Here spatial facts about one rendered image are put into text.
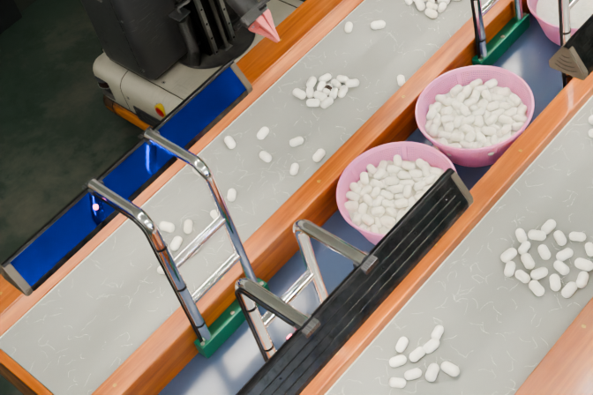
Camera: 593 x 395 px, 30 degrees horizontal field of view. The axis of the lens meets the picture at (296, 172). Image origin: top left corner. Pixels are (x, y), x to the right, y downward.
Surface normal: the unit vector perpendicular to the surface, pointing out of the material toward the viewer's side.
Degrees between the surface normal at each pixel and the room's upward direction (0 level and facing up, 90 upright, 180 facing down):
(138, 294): 0
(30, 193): 0
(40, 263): 58
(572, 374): 0
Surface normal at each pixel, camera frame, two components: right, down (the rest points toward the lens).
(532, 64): -0.22, -0.65
